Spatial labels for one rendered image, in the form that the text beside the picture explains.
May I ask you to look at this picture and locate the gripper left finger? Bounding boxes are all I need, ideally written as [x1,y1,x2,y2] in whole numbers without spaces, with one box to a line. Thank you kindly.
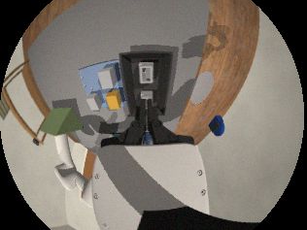
[101,99,147,147]

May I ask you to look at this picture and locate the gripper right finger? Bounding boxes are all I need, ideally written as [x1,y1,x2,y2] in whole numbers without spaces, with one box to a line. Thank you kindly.
[147,98,194,145]

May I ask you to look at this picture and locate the orange rectangular block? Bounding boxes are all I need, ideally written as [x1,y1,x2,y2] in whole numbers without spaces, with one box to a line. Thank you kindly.
[106,90,121,110]

